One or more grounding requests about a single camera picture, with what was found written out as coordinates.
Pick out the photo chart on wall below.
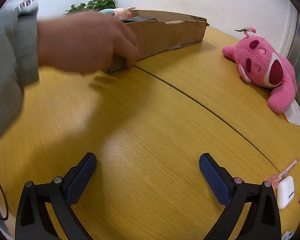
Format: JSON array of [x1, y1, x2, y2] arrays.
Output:
[[14, 0, 38, 12]]

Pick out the black charger box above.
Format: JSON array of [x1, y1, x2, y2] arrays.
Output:
[[121, 16, 157, 24]]

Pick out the white earbuds case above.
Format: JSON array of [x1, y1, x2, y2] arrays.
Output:
[[277, 176, 295, 210]]

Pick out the white phone corner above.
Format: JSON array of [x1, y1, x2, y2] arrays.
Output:
[[281, 231, 294, 240]]

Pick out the green potted plant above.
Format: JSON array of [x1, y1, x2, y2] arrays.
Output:
[[64, 0, 116, 15]]

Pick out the teal and pink plush toy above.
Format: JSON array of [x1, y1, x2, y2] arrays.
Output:
[[100, 7, 135, 20]]

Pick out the grey-green sleeved forearm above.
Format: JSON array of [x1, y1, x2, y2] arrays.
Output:
[[0, 7, 39, 137]]

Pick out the pink bear plush toy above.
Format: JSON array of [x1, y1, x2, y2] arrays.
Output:
[[222, 27, 298, 113]]

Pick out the person's bare hand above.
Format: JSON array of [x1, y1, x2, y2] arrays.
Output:
[[37, 11, 140, 75]]

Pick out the long cardboard box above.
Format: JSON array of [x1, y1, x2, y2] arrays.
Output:
[[103, 9, 210, 74]]

